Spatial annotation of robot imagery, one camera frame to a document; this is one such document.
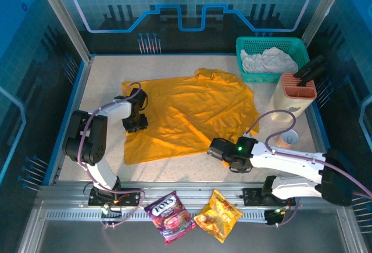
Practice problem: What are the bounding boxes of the yellow t-shirt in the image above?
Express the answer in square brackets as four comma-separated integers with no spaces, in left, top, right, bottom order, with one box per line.
[121,67,261,169]

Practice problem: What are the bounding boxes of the yellow snack bag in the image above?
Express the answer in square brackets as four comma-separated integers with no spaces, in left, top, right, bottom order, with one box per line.
[193,188,244,244]

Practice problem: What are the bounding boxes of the cream knife block pink top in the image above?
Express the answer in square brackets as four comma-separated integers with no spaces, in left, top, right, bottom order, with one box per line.
[268,72,318,120]

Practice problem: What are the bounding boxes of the purple candy bag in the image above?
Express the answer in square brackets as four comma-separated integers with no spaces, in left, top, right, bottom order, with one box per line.
[144,191,197,246]

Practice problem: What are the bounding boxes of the white t-shirt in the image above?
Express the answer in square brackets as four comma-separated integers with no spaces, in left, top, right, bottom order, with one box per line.
[240,47,299,75]

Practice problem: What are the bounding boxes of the green plastic basket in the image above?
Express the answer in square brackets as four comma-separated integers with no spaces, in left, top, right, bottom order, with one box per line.
[235,36,310,84]

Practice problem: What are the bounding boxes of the aluminium rail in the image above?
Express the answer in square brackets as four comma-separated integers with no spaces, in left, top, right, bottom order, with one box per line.
[36,181,351,225]

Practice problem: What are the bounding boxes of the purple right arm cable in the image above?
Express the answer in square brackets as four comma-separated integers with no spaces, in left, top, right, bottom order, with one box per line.
[244,109,372,227]

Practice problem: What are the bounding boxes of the black handled knife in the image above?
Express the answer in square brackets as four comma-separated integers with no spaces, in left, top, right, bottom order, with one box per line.
[294,55,326,78]
[297,66,328,87]

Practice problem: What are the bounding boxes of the aluminium frame post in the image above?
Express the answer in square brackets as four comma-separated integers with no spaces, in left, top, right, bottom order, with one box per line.
[301,0,350,48]
[31,0,94,63]

